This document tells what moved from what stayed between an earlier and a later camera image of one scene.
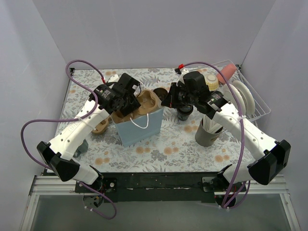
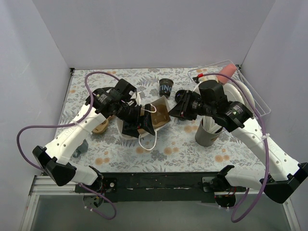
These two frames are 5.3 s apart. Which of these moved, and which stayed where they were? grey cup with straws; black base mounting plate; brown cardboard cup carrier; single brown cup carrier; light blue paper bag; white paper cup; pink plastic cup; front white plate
Moved: single brown cup carrier; light blue paper bag
Stayed: brown cardboard cup carrier; white paper cup; black base mounting plate; front white plate; grey cup with straws; pink plastic cup
